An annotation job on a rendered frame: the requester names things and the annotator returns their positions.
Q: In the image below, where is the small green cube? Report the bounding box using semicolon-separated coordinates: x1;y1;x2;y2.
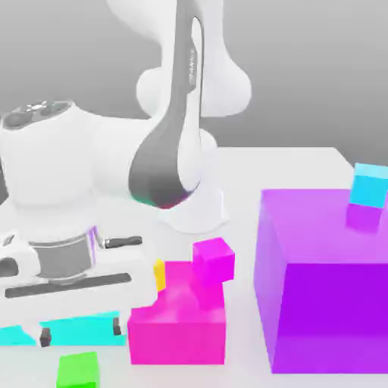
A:
56;351;101;388

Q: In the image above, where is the small yellow cube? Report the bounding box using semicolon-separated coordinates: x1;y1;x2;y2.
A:
152;258;167;293

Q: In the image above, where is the small blue cube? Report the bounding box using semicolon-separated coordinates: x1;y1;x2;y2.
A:
349;162;388;210

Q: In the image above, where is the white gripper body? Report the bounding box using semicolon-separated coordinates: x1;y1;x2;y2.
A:
0;249;159;329

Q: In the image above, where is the small magenta cube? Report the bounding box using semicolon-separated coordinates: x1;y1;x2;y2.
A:
192;236;236;285

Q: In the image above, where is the large purple box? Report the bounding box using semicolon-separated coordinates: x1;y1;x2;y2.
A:
253;188;388;375

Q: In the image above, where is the large pink box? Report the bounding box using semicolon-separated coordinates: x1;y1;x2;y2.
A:
127;260;227;367

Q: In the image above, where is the small purple cube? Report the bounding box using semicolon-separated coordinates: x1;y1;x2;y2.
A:
345;202;383;234

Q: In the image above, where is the large cyan box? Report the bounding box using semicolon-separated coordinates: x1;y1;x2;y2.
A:
0;310;127;347

